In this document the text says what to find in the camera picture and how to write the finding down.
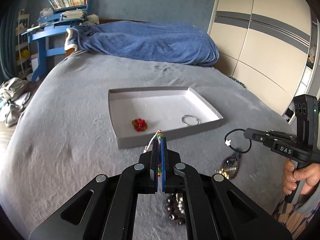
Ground black large bead bracelet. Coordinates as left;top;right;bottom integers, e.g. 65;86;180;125
164;193;187;226

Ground pink braided cord bracelet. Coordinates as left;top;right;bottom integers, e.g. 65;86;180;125
143;129;164;178

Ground black elastic hair tie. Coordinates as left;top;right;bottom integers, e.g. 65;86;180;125
223;128;253;155

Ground red bead flower hair clip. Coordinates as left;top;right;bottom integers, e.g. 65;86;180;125
132;118;148;132

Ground dark garnet bead bracelet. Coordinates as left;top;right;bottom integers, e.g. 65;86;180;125
215;152;242;180

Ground silver bangle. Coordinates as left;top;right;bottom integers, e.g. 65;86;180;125
181;114;200;126

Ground person's right hand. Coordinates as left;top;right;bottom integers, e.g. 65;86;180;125
282;159;320;195

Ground grey shallow cardboard box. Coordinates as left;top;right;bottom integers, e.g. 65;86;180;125
108;87;223;149

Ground grey bed cover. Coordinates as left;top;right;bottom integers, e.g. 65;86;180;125
1;52;292;238

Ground white wardrobe with grey stripes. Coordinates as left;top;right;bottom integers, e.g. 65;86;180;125
209;0;312;115

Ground blue blanket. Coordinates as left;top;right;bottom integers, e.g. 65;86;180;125
65;21;219;67

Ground pile of clothes on floor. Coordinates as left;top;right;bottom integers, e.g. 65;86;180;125
1;77;30;127

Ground stuffed toy on desk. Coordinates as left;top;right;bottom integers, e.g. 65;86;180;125
86;14;100;25

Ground blue desk with shelf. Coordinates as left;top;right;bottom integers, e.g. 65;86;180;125
22;0;92;82

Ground white rolling shelf cart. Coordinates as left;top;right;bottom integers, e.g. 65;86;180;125
15;9;31;79

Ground black tracking camera module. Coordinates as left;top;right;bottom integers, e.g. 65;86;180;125
293;94;319;150

